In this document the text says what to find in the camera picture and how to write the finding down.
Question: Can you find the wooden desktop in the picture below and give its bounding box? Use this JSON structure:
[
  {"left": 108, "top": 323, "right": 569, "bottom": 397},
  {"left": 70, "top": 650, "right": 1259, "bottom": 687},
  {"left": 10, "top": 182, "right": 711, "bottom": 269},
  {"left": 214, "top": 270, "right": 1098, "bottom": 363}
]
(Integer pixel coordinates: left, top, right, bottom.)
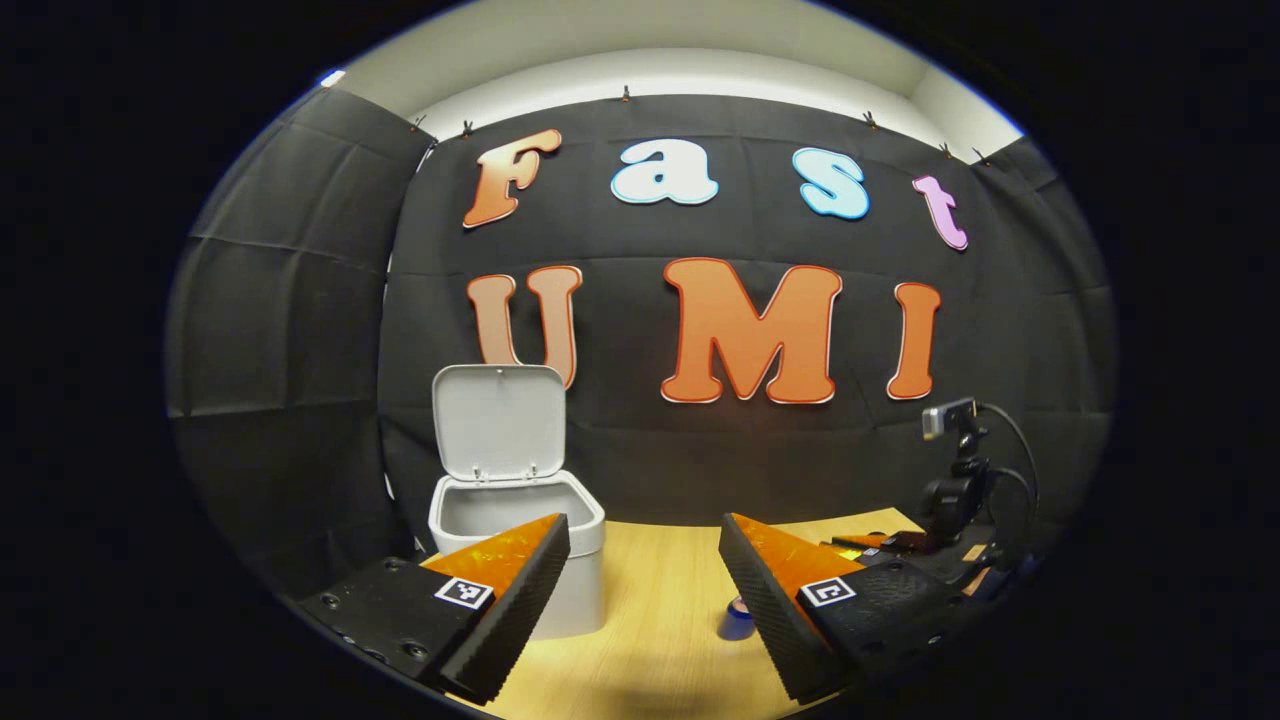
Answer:
[{"left": 480, "top": 507, "right": 1001, "bottom": 720}]

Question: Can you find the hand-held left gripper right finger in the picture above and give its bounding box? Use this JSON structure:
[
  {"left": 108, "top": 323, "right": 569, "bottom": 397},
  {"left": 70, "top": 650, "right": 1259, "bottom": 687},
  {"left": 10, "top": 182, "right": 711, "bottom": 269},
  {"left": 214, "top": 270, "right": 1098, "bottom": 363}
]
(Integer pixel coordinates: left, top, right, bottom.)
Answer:
[{"left": 718, "top": 512, "right": 986, "bottom": 706}]

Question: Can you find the row of small cloth clips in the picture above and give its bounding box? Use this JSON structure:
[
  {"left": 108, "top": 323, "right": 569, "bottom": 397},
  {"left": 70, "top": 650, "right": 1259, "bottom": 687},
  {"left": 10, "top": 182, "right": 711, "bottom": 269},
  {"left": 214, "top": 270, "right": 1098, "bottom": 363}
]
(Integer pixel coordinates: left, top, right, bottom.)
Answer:
[{"left": 408, "top": 85, "right": 991, "bottom": 166}]

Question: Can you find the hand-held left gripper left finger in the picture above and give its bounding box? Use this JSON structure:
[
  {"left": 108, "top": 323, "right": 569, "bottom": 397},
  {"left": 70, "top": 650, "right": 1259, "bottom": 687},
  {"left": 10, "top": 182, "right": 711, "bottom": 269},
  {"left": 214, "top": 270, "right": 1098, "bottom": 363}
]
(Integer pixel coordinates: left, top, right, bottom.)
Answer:
[{"left": 298, "top": 513, "right": 573, "bottom": 706}]

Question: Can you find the white desktop garbage bin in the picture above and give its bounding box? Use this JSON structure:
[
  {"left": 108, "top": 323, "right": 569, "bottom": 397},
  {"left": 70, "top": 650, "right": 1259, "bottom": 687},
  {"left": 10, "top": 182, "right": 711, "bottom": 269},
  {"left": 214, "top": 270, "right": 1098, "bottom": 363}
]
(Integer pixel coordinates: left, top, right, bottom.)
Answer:
[{"left": 428, "top": 364, "right": 607, "bottom": 641}]

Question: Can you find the black backdrop cloth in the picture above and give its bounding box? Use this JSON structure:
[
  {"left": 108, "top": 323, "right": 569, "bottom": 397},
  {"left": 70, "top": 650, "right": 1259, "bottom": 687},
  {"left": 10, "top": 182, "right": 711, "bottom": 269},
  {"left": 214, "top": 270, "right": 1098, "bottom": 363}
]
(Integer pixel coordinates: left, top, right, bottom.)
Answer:
[{"left": 165, "top": 85, "right": 1116, "bottom": 601}]

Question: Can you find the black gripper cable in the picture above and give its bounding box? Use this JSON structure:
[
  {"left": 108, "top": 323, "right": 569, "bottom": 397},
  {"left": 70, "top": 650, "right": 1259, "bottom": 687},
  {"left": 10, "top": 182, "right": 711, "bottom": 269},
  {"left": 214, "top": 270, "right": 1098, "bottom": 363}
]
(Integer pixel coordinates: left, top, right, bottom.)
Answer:
[{"left": 976, "top": 402, "right": 1042, "bottom": 573}]

